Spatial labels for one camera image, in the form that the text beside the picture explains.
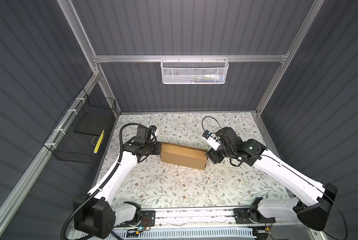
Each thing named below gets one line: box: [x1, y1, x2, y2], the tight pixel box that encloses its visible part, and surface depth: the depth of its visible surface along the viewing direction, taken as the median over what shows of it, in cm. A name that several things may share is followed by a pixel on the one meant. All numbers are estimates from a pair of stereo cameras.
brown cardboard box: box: [160, 142, 208, 170], surface depth 82 cm
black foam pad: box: [74, 111, 111, 136], surface depth 76 cm
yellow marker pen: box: [93, 130, 105, 154], surface depth 72 cm
